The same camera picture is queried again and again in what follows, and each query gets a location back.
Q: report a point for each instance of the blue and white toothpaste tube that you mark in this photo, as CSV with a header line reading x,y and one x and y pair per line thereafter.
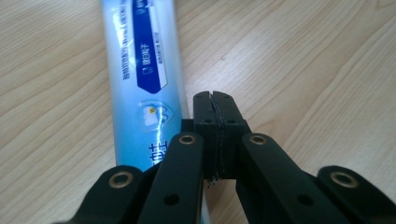
x,y
146,109

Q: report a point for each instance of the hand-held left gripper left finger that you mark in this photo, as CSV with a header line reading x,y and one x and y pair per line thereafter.
x,y
205,124

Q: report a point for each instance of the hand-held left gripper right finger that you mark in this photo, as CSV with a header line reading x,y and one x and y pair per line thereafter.
x,y
229,130

